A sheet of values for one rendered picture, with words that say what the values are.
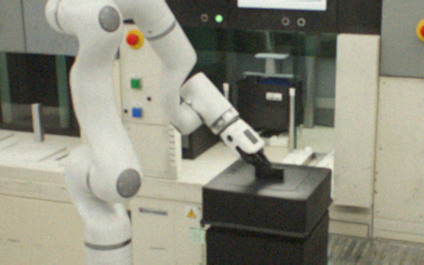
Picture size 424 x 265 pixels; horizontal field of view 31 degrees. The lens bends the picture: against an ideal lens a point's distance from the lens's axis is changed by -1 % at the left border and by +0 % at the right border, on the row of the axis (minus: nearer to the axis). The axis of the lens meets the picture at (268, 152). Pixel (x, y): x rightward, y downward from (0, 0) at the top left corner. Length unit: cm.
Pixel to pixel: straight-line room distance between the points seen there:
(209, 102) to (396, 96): 61
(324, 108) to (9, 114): 138
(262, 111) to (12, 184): 99
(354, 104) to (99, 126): 84
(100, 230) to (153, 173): 80
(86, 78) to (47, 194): 119
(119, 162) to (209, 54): 128
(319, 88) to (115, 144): 165
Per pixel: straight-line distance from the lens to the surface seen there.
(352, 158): 233
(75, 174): 189
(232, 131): 200
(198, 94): 202
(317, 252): 209
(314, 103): 329
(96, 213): 191
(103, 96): 179
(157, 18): 187
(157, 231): 272
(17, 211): 301
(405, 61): 228
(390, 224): 244
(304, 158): 276
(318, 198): 201
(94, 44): 171
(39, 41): 275
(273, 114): 298
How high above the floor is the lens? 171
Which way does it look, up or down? 17 degrees down
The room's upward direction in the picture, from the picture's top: straight up
